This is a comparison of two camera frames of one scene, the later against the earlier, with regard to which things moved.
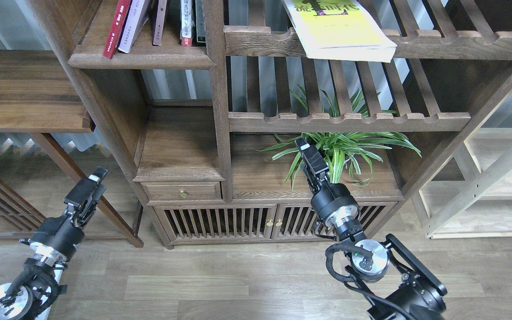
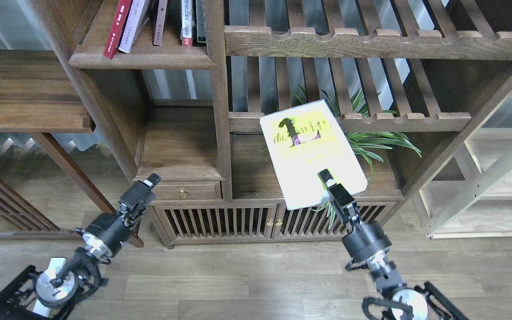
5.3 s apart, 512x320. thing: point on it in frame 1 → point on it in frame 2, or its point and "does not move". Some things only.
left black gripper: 57,239 → 104,235
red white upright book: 186,23 does not move
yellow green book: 339,29 → 303,141
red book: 116,28 does not move
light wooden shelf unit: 489,187 does not move
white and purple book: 140,14 does not move
